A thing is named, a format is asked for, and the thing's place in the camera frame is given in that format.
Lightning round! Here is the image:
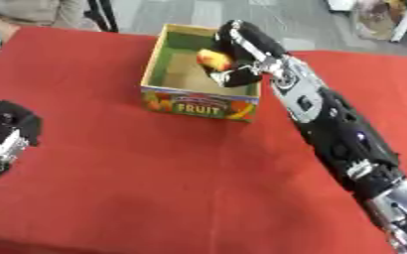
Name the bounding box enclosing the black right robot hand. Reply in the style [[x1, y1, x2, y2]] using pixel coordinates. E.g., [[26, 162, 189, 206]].
[[208, 19, 289, 88]]

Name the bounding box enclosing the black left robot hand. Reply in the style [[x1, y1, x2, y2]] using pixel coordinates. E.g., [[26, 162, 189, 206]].
[[0, 98, 44, 187]]

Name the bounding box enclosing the yellow and red toy fruit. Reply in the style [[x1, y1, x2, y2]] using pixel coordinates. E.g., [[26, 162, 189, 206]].
[[195, 49, 235, 72]]

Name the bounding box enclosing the cardboard box with green inside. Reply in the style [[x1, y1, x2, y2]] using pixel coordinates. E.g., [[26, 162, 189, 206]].
[[139, 23, 263, 123]]

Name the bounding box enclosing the person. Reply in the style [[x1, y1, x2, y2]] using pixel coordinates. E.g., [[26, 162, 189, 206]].
[[0, 0, 103, 44]]

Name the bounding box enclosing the bag on floor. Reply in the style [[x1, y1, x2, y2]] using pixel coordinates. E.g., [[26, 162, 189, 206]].
[[350, 0, 407, 42]]

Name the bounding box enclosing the black tripod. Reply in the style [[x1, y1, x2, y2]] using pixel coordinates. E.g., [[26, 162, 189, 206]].
[[83, 0, 120, 34]]

